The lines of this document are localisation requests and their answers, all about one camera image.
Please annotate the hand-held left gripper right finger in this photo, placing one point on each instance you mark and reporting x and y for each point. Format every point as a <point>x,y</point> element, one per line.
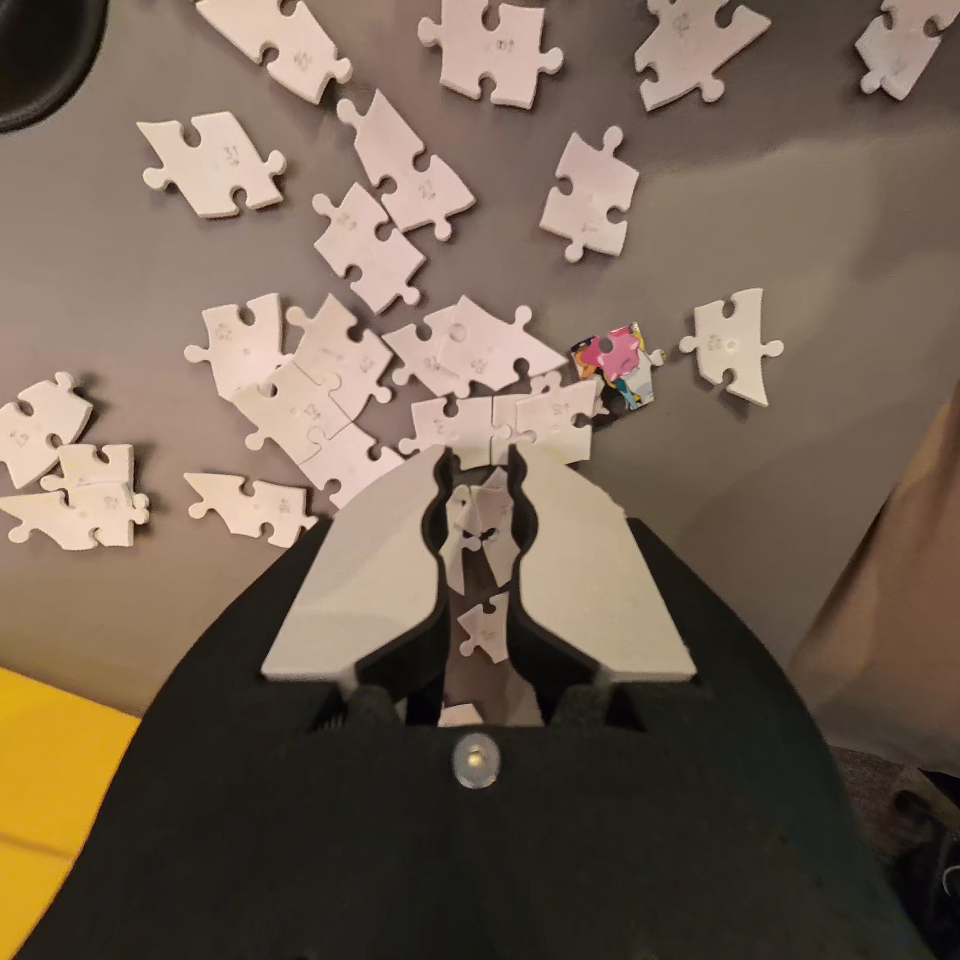
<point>600,592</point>

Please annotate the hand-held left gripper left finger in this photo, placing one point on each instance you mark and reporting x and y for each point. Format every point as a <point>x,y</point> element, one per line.
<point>360,592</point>

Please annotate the single white puzzle piece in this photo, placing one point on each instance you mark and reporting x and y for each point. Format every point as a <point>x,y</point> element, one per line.
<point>480,517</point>

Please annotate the white puzzle pieces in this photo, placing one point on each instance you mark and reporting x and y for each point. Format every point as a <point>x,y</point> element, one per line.
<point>491,45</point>

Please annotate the pink and blue puzzle piece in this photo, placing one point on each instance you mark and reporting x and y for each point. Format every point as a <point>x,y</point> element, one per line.
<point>619,360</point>

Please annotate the black round puzzle stand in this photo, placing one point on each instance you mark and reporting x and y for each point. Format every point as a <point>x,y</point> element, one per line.
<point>45,60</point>

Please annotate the person's beige trousers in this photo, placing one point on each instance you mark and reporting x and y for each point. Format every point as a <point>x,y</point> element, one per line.
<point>885,600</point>

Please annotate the yellow plastic bin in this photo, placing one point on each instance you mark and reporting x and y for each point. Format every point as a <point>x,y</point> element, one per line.
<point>45,787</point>

